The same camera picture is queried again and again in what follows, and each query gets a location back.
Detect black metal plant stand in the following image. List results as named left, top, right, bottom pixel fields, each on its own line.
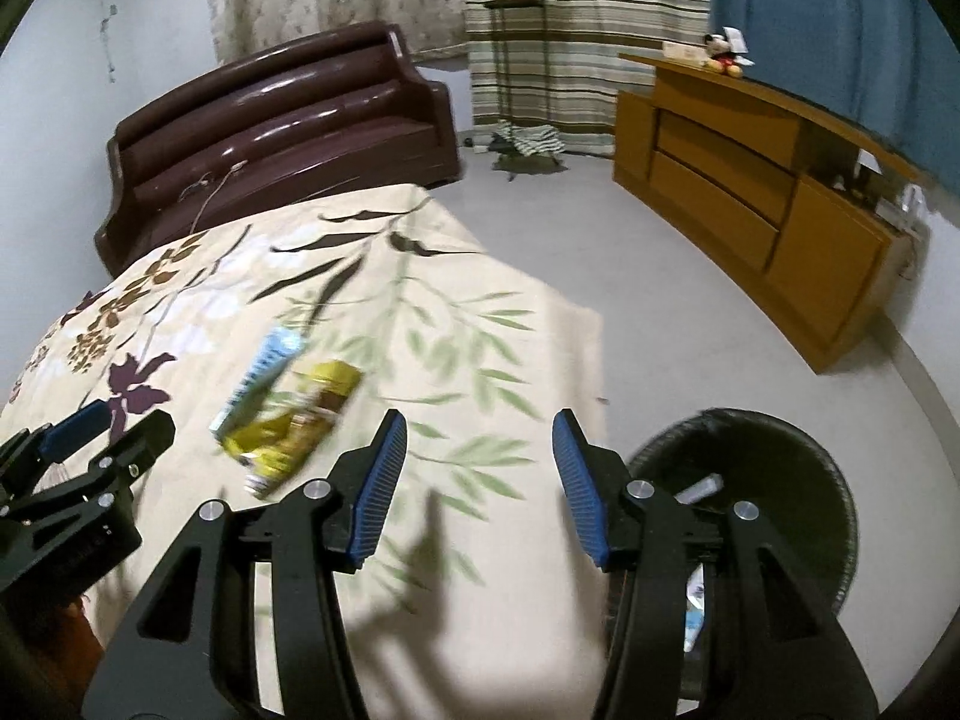
left=481, top=0, right=570, bottom=174

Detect white router on cabinet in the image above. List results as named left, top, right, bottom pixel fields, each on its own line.
left=875, top=184, right=928, bottom=238

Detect light blue sachet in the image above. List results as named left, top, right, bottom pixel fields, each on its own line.
left=208, top=327, right=306, bottom=440

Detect wooden tv cabinet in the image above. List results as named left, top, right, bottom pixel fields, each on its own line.
left=613, top=59, right=919, bottom=372

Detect mickey mouse plush toy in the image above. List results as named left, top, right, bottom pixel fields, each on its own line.
left=703, top=32, right=743, bottom=78

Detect yellow snack bag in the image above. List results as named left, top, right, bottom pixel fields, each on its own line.
left=221, top=359, right=363, bottom=499

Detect striped cloth on stand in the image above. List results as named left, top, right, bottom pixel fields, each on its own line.
left=488, top=121, right=565, bottom=160

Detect white card behind plush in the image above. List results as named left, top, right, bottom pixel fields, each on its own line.
left=724, top=26, right=755, bottom=67

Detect black trash bin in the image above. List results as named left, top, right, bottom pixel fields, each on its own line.
left=628, top=408, right=878, bottom=718

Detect floral beige tablecloth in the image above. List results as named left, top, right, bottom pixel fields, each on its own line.
left=2, top=185, right=605, bottom=718

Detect beige tissue box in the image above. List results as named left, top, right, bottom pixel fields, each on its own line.
left=661, top=41, right=709, bottom=70

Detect blue hanging cloth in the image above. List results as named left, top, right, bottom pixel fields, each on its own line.
left=711, top=0, right=958, bottom=193

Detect dark brown leather sofa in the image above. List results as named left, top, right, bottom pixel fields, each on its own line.
left=94, top=21, right=462, bottom=275

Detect white cable on sofa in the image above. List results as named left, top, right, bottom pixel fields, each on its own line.
left=175, top=157, right=251, bottom=238

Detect striped curtain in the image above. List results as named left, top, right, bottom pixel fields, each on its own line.
left=466, top=0, right=711, bottom=156

